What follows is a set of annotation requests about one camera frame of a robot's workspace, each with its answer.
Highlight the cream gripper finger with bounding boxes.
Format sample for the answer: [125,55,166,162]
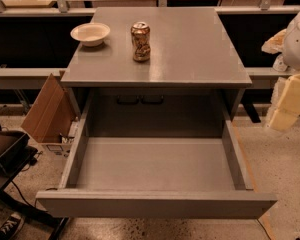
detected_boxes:
[261,29,286,54]
[265,73,300,132]

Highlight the orange soda can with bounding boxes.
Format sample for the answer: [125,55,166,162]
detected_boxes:
[131,22,151,62]

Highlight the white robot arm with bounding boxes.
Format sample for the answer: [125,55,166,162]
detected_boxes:
[261,12,300,133]

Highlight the open grey top drawer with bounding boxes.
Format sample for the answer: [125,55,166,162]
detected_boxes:
[37,91,277,219]

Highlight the clear sanitizer bottle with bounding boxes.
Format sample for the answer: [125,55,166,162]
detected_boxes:
[273,54,288,72]

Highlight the grey cabinet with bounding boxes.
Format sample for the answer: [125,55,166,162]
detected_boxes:
[62,7,251,137]

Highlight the white bowl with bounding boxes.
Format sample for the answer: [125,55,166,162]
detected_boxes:
[70,23,110,47]

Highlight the cardboard box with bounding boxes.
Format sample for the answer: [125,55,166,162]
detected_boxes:
[21,75,77,154]

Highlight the black cart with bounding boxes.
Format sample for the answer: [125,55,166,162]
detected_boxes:
[0,124,68,240]

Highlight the black sneaker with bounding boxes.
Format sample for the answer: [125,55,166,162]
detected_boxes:
[0,212,25,240]

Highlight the black drawer handle right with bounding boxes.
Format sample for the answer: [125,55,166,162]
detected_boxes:
[141,95,164,105]

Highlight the black drawer handle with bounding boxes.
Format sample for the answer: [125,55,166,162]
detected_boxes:
[141,95,164,105]
[116,95,139,105]

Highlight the black drawer handle left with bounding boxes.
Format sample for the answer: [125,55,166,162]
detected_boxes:
[116,95,139,105]

